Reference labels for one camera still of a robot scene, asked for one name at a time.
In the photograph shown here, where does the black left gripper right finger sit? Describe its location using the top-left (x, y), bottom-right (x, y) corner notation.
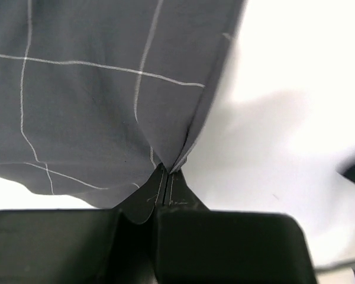
top-left (154, 172), bottom-right (317, 283)

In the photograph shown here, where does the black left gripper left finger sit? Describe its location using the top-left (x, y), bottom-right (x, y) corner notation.
top-left (0, 167), bottom-right (166, 283)

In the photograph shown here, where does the dark grey checked pillowcase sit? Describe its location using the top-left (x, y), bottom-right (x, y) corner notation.
top-left (0, 1), bottom-right (244, 208)

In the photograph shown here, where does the white pillow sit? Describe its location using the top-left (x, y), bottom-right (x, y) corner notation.
top-left (183, 1), bottom-right (355, 266)

